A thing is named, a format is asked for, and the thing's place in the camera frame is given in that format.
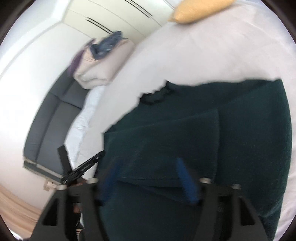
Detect cream wardrobe with black handles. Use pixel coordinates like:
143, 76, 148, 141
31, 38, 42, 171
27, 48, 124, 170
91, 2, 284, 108
63, 0, 174, 44

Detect person's left hand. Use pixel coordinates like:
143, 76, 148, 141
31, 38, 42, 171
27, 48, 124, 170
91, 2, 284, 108
72, 179, 87, 215

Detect dark green knit sweater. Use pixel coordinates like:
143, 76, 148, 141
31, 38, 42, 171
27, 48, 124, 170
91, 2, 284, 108
98, 79, 292, 240

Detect yellow pillow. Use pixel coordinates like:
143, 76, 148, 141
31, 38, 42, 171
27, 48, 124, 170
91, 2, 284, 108
169, 0, 235, 24

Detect purple cushion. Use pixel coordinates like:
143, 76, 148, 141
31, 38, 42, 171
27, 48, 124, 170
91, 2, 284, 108
68, 39, 95, 77

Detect folded beige duvet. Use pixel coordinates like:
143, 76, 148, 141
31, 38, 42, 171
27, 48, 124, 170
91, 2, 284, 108
73, 39, 135, 89

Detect white bed sheet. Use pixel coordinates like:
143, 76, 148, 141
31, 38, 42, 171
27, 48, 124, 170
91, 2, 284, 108
78, 1, 295, 240

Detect white pillow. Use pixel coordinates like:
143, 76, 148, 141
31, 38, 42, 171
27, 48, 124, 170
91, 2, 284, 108
64, 85, 107, 169

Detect blue grey folded blanket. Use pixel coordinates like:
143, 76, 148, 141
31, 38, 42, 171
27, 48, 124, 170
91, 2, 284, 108
90, 31, 123, 60

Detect dark green upholstered headboard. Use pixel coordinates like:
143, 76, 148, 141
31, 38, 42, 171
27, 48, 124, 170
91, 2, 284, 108
23, 70, 88, 183

